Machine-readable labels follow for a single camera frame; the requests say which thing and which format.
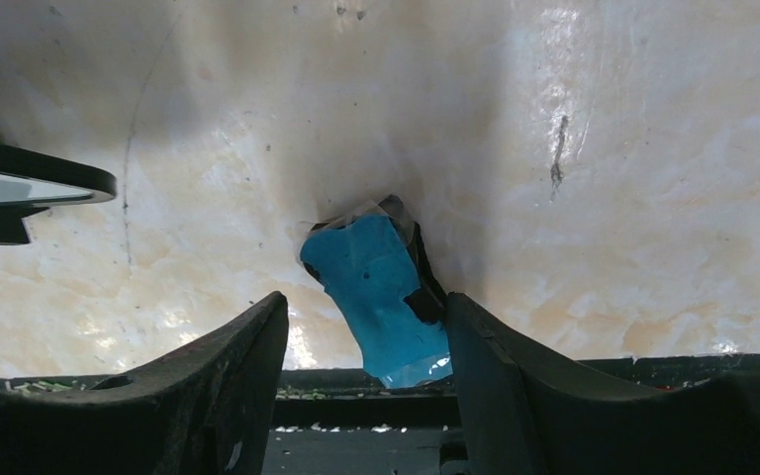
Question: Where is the small whiteboard with stand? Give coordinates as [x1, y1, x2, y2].
[0, 143, 117, 245]

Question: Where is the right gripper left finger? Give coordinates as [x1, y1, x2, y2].
[0, 292, 289, 474]

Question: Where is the blue whiteboard eraser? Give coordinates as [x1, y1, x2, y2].
[298, 195, 453, 389]

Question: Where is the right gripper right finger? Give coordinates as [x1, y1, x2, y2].
[445, 293, 760, 474]

